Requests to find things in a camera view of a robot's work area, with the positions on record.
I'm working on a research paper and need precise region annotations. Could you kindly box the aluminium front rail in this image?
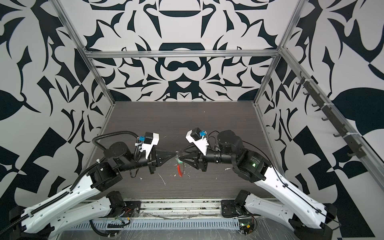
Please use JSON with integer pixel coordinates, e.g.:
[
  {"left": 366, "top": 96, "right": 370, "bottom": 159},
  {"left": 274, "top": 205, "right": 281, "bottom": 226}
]
[{"left": 135, "top": 198, "right": 223, "bottom": 220}]

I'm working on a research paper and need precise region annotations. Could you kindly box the black corrugated cable conduit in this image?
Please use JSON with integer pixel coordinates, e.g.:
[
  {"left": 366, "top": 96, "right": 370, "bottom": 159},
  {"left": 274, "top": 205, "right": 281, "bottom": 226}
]
[{"left": 91, "top": 130, "right": 139, "bottom": 152}]

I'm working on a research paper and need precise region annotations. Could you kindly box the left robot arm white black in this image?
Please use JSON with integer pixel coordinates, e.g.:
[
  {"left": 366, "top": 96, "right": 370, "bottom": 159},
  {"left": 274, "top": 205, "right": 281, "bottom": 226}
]
[{"left": 1, "top": 142, "right": 176, "bottom": 240}]

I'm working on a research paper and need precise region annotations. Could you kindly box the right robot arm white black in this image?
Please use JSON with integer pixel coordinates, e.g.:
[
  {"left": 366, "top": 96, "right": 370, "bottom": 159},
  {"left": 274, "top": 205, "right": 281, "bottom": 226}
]
[{"left": 179, "top": 128, "right": 337, "bottom": 240}]

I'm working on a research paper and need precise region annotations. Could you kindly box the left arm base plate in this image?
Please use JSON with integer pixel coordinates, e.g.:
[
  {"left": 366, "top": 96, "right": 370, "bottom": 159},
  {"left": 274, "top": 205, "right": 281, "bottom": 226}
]
[{"left": 120, "top": 201, "right": 142, "bottom": 218}]

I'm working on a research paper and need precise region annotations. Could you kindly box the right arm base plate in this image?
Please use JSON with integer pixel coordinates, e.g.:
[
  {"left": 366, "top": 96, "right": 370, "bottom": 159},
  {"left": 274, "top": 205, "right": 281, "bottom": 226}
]
[{"left": 221, "top": 200, "right": 251, "bottom": 218}]

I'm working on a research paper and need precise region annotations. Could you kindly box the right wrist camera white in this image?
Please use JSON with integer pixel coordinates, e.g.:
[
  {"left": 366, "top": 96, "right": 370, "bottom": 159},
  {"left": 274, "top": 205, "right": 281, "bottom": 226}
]
[{"left": 186, "top": 128, "right": 209, "bottom": 156}]

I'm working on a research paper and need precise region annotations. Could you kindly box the large metal keyring red handle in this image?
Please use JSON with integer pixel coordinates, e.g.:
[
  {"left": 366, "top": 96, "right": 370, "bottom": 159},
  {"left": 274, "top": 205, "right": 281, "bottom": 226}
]
[{"left": 176, "top": 152, "right": 184, "bottom": 177}]

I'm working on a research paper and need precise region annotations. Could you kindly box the white slotted cable duct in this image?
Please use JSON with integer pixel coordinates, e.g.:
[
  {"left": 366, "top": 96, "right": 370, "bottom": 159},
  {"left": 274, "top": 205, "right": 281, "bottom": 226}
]
[{"left": 71, "top": 220, "right": 241, "bottom": 231}]

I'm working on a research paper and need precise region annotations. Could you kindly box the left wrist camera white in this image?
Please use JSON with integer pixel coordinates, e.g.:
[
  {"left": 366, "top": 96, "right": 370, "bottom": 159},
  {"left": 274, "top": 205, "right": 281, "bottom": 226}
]
[{"left": 135, "top": 132, "right": 160, "bottom": 160}]

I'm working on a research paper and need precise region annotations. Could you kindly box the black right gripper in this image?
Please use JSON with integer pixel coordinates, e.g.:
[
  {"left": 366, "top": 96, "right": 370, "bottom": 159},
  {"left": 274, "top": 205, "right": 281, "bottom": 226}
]
[{"left": 181, "top": 141, "right": 240, "bottom": 172}]

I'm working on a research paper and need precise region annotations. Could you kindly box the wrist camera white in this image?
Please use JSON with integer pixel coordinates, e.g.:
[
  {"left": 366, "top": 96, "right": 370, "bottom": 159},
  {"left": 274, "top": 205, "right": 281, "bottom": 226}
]
[
  {"left": 186, "top": 128, "right": 209, "bottom": 156},
  {"left": 135, "top": 132, "right": 160, "bottom": 160}
]

